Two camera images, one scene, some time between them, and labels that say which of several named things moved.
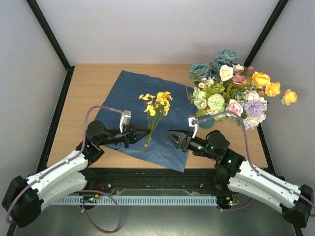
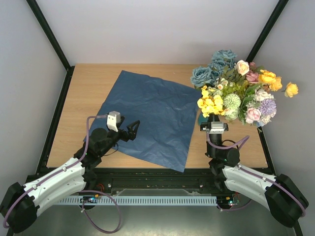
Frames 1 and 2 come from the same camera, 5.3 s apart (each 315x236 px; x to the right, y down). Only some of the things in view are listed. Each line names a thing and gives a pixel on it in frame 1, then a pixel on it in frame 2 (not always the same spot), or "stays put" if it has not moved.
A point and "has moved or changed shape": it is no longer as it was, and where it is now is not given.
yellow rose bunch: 273,89 -> 291,90
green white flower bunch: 209,97 -> 232,90
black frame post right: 279,8 stays put
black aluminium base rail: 146,182 stays put
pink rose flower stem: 236,73 -> 244,68
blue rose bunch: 223,57 has moved or changed shape
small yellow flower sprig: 156,106 -> 210,103
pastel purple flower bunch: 250,107 has moved or changed shape
